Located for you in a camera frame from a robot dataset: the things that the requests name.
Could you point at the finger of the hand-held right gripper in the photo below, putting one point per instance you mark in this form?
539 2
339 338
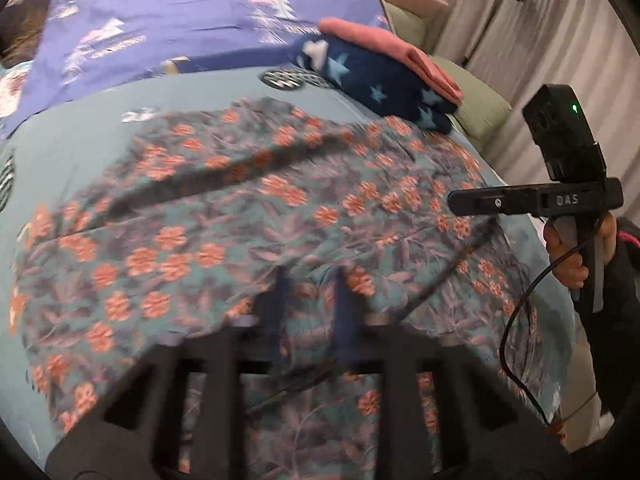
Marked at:
490 202

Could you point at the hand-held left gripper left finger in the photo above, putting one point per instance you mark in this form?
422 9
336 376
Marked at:
274 310

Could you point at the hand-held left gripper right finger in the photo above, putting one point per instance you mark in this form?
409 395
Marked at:
345 310

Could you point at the teal floral garment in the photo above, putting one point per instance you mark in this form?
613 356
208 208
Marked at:
225 220

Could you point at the person's right forearm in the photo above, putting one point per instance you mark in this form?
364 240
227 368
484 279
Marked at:
620 310

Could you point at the person's right hand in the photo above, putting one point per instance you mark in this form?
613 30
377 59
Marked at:
570 270

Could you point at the green sofa cushion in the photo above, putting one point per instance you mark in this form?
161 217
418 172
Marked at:
475 105

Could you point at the light grey curtain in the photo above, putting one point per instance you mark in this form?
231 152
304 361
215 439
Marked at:
550 25

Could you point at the navy star-print folded cloth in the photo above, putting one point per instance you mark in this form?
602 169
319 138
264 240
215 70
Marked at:
380 85

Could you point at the pink folded cloth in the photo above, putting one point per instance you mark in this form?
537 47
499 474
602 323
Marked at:
400 55

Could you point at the teal printed bed sheet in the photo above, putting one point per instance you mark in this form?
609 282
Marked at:
75 145

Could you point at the purple printed blanket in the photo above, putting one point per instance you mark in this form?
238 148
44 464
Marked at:
190 15

